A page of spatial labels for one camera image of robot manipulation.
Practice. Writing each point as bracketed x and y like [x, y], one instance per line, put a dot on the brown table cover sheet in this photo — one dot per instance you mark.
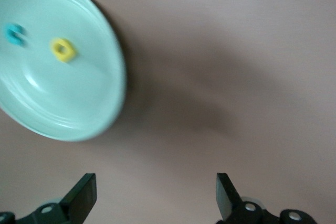
[210, 51]

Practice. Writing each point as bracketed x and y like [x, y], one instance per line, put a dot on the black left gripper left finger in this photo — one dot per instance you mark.
[78, 200]

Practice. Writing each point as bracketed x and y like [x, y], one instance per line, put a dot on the pale green plate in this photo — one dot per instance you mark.
[65, 98]

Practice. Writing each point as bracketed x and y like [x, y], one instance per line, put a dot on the teal foam letter c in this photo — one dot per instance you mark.
[10, 36]

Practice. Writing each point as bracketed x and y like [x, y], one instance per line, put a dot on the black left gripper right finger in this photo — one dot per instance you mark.
[231, 203]

